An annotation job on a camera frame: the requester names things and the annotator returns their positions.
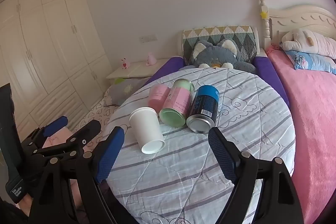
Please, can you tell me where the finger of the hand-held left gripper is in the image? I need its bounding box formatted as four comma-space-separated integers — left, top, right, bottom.
21, 116, 69, 151
31, 120, 102, 159

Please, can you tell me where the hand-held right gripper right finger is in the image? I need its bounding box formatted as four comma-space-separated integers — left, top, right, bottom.
208, 126, 304, 224

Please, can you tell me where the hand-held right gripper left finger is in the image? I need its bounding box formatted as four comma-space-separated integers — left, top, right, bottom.
31, 126, 125, 224

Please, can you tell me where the white cup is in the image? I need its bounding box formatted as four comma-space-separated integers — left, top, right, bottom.
129, 107, 166, 155

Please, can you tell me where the pink cup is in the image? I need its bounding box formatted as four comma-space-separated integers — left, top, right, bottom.
148, 84, 172, 111

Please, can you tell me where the pink cloth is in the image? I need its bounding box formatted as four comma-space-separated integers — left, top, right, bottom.
42, 127, 76, 148

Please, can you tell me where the heart print bedsheet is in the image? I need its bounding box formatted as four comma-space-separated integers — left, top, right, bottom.
72, 101, 132, 151

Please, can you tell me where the blue can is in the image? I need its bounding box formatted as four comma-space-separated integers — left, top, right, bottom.
186, 85, 220, 134

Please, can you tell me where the grey sun print cushion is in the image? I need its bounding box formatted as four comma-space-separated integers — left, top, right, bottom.
104, 76, 151, 106

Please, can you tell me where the pink and green canister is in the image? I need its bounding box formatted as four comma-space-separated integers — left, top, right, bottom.
159, 79, 195, 128

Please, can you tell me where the cream nightstand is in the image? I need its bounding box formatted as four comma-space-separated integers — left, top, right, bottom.
106, 57, 171, 80

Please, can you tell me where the cream wardrobe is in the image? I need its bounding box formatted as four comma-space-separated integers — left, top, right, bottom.
0, 0, 113, 135

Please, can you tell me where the pink blanket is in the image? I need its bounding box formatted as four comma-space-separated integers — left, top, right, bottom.
266, 46, 336, 224

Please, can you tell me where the pink rabbit toy figure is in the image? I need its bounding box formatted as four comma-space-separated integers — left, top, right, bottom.
146, 52, 157, 66

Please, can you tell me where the purple bed bumper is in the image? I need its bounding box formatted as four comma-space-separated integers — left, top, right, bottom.
252, 55, 290, 109
144, 56, 185, 88

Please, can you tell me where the grey cat plush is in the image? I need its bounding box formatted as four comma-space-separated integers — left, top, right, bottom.
189, 39, 257, 74

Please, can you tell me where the diamond pattern quilted cushion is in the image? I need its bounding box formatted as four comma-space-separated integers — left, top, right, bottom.
182, 26, 259, 65

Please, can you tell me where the blue printed pillow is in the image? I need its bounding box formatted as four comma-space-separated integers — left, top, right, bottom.
285, 50, 336, 75

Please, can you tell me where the white plush animal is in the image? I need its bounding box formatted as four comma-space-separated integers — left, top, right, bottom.
279, 28, 336, 60

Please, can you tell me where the cream wooden headboard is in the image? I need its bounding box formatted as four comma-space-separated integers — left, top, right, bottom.
258, 0, 336, 48

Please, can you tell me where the white wall socket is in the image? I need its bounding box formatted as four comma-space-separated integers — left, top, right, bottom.
139, 34, 157, 43

